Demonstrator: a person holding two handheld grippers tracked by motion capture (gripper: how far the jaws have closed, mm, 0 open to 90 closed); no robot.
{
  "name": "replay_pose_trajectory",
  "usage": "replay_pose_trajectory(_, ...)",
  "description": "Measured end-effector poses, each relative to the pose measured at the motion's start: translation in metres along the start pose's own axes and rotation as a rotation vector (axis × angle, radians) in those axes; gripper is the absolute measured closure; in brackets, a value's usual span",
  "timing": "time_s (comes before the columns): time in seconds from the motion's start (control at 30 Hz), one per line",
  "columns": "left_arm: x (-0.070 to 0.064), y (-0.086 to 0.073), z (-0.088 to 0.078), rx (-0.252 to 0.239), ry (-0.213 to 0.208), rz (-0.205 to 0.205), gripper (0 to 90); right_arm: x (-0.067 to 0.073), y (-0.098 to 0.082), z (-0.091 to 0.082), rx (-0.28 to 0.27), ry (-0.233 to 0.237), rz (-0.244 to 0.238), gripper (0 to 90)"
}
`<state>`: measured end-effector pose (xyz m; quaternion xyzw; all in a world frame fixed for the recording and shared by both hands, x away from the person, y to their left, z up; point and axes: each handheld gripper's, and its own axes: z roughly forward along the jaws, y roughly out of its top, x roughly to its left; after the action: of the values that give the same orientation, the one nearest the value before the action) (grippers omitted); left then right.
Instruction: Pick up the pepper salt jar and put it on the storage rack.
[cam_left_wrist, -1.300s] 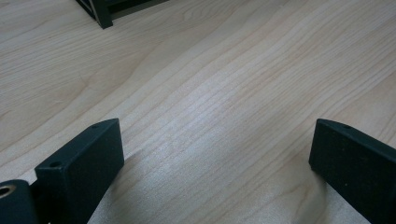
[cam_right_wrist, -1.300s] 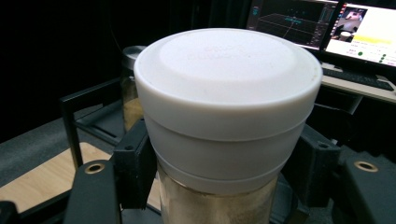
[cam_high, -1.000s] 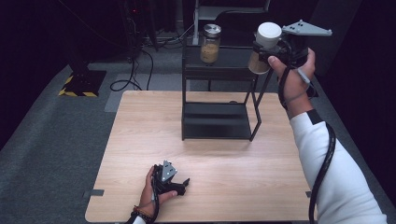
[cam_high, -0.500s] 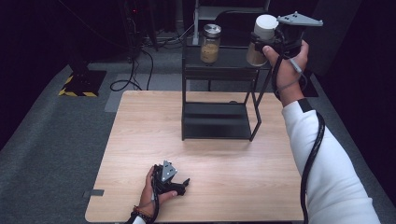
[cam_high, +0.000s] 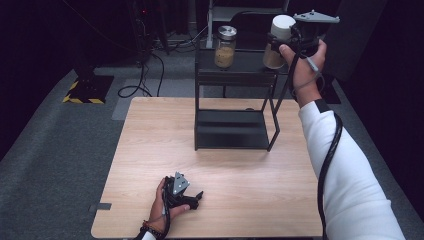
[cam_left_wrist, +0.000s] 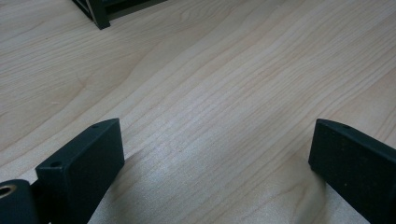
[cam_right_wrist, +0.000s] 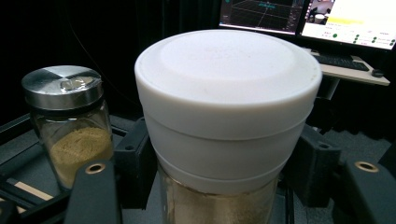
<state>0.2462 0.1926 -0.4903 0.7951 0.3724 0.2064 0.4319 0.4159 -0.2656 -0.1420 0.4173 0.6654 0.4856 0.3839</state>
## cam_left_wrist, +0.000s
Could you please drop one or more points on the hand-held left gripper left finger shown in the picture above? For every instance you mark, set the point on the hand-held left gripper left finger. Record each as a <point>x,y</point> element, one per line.
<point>81,174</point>

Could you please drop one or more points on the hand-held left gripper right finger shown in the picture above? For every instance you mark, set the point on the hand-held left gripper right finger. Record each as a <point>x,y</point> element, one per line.
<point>358,168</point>

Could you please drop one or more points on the black metal rack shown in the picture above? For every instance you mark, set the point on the black metal rack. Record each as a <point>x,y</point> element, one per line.
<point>101,11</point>

